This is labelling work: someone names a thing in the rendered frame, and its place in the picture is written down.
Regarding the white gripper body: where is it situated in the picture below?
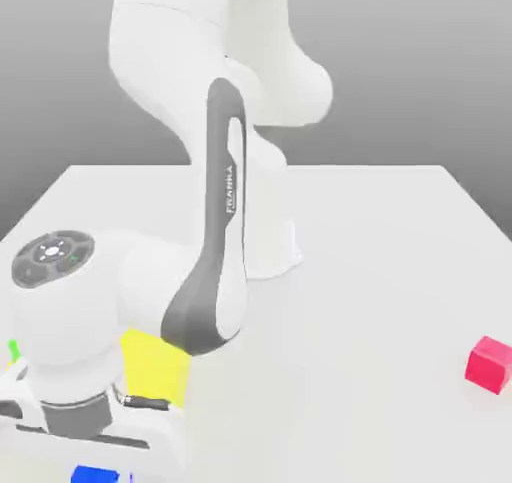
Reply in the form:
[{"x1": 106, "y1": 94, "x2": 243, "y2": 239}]
[{"x1": 0, "y1": 407, "x2": 188, "y2": 483}]

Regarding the small blue cube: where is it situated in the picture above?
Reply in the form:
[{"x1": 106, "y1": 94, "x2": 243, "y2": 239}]
[{"x1": 70, "y1": 465, "x2": 134, "y2": 483}]

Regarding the small red cube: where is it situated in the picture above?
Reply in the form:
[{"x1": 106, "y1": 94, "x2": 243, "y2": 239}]
[{"x1": 464, "y1": 335, "x2": 512, "y2": 396}]

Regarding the large yellow box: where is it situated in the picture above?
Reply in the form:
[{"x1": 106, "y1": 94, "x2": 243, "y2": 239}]
[{"x1": 119, "y1": 328, "x2": 193, "y2": 411}]

